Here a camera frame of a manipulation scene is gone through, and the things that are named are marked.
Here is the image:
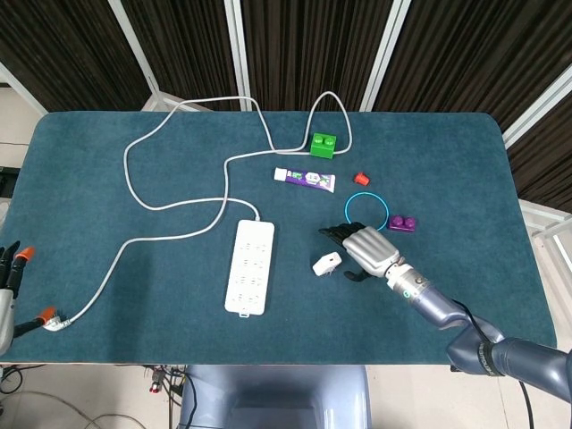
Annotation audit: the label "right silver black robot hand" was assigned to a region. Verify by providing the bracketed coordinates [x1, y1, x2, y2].
[317, 222, 401, 283]

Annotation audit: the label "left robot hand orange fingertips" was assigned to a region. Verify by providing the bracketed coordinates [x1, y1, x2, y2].
[0, 240, 58, 357]

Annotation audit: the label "white plug adapter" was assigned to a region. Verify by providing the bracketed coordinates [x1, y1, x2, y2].
[312, 252, 343, 277]

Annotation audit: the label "white power strip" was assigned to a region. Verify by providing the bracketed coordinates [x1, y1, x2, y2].
[223, 218, 276, 319]

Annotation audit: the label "purple building block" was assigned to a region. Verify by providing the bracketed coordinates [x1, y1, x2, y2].
[386, 214, 420, 234]

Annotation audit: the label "teal table mat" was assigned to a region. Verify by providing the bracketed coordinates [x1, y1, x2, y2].
[0, 110, 558, 366]

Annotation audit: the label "purple white toothpaste tube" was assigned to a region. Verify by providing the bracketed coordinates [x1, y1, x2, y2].
[273, 166, 337, 194]

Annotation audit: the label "green building block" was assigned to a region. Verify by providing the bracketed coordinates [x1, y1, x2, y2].
[307, 132, 339, 161]

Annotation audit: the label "blue-grey robot torso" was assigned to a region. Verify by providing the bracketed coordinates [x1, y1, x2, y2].
[178, 364, 372, 429]

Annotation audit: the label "dark pleated screen panel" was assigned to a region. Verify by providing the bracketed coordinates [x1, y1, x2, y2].
[373, 0, 572, 135]
[120, 0, 242, 113]
[0, 0, 151, 113]
[240, 0, 394, 113]

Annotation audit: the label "thin blue ring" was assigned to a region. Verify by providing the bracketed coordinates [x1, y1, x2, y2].
[343, 190, 391, 233]

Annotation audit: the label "grey-white power strip cable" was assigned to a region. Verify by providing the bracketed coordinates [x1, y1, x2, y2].
[42, 91, 354, 332]

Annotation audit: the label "white floor cable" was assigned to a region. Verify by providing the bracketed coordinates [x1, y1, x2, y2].
[8, 391, 148, 429]

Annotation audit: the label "white screen frame foot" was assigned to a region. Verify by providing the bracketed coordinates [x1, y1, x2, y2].
[520, 198, 572, 273]

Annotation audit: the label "white screen frame post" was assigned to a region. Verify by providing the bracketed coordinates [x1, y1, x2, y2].
[502, 64, 572, 148]
[106, 0, 162, 113]
[0, 60, 48, 115]
[223, 0, 252, 113]
[359, 0, 412, 113]

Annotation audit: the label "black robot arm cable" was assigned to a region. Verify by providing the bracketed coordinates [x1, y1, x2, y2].
[450, 298, 537, 429]

